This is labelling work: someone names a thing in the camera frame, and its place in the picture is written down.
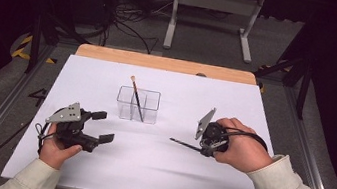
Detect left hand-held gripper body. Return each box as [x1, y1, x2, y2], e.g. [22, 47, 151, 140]
[41, 97, 106, 155]

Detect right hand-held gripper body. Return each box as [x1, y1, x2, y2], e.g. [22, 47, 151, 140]
[192, 104, 236, 156]

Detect black makeup brush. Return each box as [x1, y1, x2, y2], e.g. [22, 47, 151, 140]
[168, 136, 205, 154]
[123, 75, 152, 123]

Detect clear plastic organizer box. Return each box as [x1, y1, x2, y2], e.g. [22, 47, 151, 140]
[113, 84, 163, 126]

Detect person's right hand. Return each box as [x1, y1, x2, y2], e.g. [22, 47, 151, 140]
[208, 115, 280, 178]

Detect person's left hand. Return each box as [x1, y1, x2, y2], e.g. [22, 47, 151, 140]
[36, 120, 87, 174]

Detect white table sheet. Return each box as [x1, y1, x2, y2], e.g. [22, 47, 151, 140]
[0, 46, 285, 189]

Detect black tripod stand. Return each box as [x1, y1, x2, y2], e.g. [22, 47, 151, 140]
[22, 7, 95, 84]
[247, 48, 316, 122]

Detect yellow black floor tape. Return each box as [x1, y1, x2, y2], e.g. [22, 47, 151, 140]
[9, 32, 61, 67]

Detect wooden table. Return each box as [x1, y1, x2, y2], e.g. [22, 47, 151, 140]
[74, 41, 260, 86]

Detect right hand-held gripper cable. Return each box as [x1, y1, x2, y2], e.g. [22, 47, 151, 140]
[213, 126, 287, 189]

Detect hand-held gripper cable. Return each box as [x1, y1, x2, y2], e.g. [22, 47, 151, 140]
[0, 114, 53, 189]
[213, 126, 287, 189]

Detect left hand-held gripper cable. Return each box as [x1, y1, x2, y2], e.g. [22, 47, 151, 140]
[0, 114, 53, 189]

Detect black floor cables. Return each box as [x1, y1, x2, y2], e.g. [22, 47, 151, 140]
[105, 0, 166, 56]

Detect white metal stand frame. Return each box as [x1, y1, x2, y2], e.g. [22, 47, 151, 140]
[161, 0, 266, 66]

